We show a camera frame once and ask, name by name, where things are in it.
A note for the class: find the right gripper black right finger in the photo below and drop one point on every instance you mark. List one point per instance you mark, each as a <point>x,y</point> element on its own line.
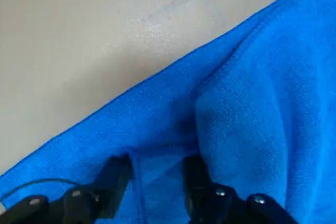
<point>210,203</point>

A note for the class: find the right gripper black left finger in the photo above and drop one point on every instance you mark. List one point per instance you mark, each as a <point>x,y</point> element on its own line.
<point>78,208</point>

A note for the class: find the blue microfibre towel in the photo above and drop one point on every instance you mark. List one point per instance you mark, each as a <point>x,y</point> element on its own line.
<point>236,103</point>

